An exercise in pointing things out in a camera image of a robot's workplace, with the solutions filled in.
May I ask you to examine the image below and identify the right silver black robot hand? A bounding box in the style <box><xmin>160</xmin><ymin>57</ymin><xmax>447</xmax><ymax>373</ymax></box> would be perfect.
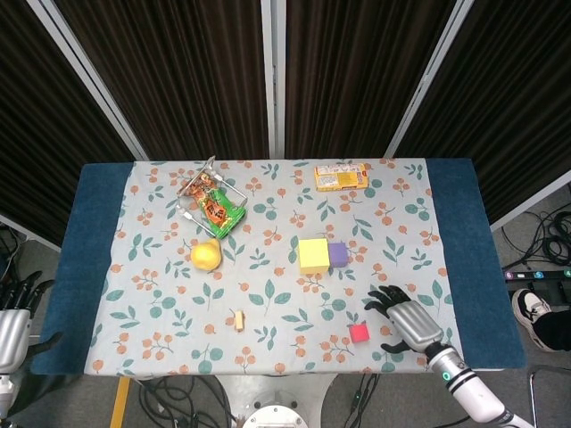
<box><xmin>364</xmin><ymin>284</ymin><xmax>445</xmax><ymax>356</ymax></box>

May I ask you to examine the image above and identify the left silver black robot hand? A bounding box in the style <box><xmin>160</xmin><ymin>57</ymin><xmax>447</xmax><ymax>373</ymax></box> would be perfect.
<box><xmin>0</xmin><ymin>270</ymin><xmax>63</xmax><ymax>374</ymax></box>

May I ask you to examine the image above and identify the purple foam cube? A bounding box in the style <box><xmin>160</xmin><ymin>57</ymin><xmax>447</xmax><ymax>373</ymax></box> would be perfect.
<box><xmin>327</xmin><ymin>242</ymin><xmax>350</xmax><ymax>268</ymax></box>

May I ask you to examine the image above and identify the large yellow foam cube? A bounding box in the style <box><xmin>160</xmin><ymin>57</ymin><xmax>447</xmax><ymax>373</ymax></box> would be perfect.
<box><xmin>297</xmin><ymin>238</ymin><xmax>332</xmax><ymax>276</ymax></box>

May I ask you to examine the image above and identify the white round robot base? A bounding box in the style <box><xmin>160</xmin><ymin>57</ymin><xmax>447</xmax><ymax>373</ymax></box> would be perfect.
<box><xmin>243</xmin><ymin>403</ymin><xmax>313</xmax><ymax>428</ymax></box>

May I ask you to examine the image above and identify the dark blue table cover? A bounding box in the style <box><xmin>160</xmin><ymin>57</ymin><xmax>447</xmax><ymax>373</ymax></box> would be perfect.
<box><xmin>29</xmin><ymin>158</ymin><xmax>526</xmax><ymax>376</ymax></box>

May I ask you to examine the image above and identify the white black sneaker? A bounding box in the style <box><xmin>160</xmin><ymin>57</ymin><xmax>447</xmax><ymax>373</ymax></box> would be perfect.
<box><xmin>511</xmin><ymin>288</ymin><xmax>552</xmax><ymax>341</ymax></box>

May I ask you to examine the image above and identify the yellow floor tape strip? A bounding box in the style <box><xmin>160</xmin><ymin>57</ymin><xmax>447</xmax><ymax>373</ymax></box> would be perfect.
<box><xmin>109</xmin><ymin>376</ymin><xmax>131</xmax><ymax>428</ymax></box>

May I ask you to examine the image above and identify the black power strip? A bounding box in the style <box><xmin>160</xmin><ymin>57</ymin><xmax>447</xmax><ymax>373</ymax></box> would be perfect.
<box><xmin>501</xmin><ymin>268</ymin><xmax>571</xmax><ymax>283</ymax></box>

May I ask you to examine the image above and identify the floral leaf print tablecloth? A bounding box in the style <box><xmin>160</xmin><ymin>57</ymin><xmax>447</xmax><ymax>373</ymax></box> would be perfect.
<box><xmin>83</xmin><ymin>159</ymin><xmax>468</xmax><ymax>375</ymax></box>

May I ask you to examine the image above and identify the metal chair leg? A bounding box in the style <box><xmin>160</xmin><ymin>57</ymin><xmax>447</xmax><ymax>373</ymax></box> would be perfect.
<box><xmin>527</xmin><ymin>364</ymin><xmax>571</xmax><ymax>428</ymax></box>

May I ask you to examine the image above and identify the black trouser leg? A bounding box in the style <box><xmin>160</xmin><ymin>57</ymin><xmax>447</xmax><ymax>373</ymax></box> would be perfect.
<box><xmin>532</xmin><ymin>307</ymin><xmax>571</xmax><ymax>353</ymax></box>

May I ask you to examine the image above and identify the yellow flat snack box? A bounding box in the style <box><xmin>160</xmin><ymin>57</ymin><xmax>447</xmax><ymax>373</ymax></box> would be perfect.
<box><xmin>314</xmin><ymin>162</ymin><xmax>371</xmax><ymax>193</ymax></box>

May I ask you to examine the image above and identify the yellow lemon fruit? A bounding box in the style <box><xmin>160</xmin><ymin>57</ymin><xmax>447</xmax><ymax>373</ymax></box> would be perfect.
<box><xmin>190</xmin><ymin>238</ymin><xmax>223</xmax><ymax>272</ymax></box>

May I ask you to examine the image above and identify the dark fabric partition panel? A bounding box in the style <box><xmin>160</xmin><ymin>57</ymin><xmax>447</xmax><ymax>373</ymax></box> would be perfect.
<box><xmin>0</xmin><ymin>0</ymin><xmax>148</xmax><ymax>251</ymax></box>
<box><xmin>48</xmin><ymin>0</ymin><xmax>280</xmax><ymax>161</ymax></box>
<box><xmin>386</xmin><ymin>0</ymin><xmax>571</xmax><ymax>233</ymax></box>
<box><xmin>271</xmin><ymin>0</ymin><xmax>456</xmax><ymax>160</ymax></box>

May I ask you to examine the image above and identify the green orange snack bag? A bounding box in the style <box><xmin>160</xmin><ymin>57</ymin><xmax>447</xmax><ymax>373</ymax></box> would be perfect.
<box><xmin>179</xmin><ymin>173</ymin><xmax>247</xmax><ymax>240</ymax></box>

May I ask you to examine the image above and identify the black cable bundle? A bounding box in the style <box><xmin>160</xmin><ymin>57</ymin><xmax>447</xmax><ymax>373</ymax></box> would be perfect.
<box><xmin>120</xmin><ymin>374</ymin><xmax>244</xmax><ymax>428</ymax></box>
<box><xmin>502</xmin><ymin>208</ymin><xmax>571</xmax><ymax>271</ymax></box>

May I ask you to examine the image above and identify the metal wire rack stand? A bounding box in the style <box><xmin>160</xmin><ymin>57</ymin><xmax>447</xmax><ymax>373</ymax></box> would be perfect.
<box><xmin>175</xmin><ymin>155</ymin><xmax>248</xmax><ymax>237</ymax></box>

